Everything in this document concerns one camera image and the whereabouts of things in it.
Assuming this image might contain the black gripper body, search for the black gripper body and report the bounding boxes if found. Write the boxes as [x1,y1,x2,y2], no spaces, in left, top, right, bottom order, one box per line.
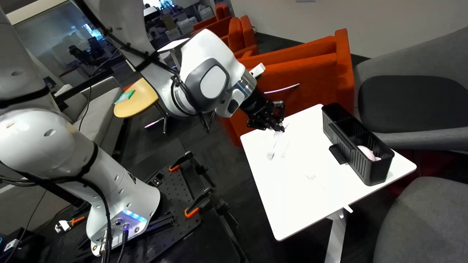
[243,97,274,129]

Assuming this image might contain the black plastic mesh basket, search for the black plastic mesh basket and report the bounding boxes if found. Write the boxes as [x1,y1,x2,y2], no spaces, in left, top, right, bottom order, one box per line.
[322,103,395,185]

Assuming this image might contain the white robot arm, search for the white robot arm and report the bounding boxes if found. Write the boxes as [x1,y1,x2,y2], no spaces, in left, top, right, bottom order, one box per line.
[0,0,284,259]

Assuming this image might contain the white object in basket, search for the white object in basket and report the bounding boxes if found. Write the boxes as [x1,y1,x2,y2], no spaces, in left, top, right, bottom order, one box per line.
[357,144,382,160]

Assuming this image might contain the large orange armchair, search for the large orange armchair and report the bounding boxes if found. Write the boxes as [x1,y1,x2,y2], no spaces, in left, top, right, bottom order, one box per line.
[221,27,357,145]

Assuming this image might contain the white side table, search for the white side table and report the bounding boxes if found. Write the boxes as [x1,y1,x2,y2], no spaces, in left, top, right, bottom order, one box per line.
[240,103,417,263]

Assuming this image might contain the far orange armchair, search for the far orange armchair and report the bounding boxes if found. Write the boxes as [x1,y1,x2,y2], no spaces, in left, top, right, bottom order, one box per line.
[194,2,258,58]

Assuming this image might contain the small white tablet table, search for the small white tablet table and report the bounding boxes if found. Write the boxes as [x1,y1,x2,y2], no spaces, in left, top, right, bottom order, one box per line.
[159,37,188,68]

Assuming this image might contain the orange black clamp lower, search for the orange black clamp lower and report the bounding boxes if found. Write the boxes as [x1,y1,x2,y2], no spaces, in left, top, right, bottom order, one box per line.
[183,186,214,219]

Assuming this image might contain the round yellow wooden table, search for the round yellow wooden table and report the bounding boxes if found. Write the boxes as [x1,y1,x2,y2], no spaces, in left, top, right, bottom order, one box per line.
[115,77,179,132]

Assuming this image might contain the grey lounge chair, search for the grey lounge chair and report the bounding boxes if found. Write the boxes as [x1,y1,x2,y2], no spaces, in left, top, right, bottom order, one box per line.
[355,27,468,151]

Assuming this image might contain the green card on table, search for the green card on table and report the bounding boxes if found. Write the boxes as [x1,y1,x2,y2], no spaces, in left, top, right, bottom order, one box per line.
[115,90,135,103]

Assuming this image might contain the grey sofa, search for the grey sofa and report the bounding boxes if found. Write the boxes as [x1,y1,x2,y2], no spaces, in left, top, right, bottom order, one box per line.
[62,75,123,153]

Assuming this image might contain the grey chair lower right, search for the grey chair lower right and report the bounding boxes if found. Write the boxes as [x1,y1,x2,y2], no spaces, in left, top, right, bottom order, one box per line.
[374,176,468,263]

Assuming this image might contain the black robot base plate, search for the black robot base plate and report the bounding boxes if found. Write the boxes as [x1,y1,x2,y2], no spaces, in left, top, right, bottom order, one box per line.
[72,159,232,263]

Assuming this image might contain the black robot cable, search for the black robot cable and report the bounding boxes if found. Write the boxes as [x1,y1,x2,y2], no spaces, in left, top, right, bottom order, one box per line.
[0,144,129,263]

